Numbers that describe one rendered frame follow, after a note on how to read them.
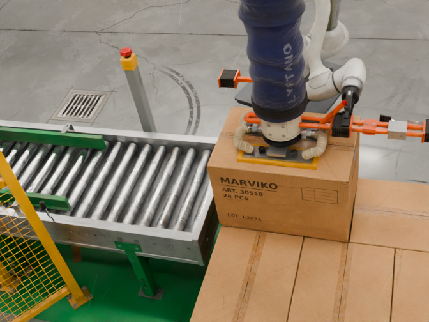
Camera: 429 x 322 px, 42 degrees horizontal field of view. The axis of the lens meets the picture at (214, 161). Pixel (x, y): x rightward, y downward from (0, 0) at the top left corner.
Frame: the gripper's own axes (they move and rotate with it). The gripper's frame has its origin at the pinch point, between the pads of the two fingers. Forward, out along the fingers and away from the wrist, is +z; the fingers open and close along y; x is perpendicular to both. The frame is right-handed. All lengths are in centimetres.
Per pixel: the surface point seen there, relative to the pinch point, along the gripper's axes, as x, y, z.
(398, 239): -25, 54, 13
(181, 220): 76, 54, 19
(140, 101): 120, 37, -49
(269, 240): 31, 54, 23
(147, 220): 93, 54, 21
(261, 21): 28, -54, 11
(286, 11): 20, -56, 7
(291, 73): 19.5, -29.2, 6.8
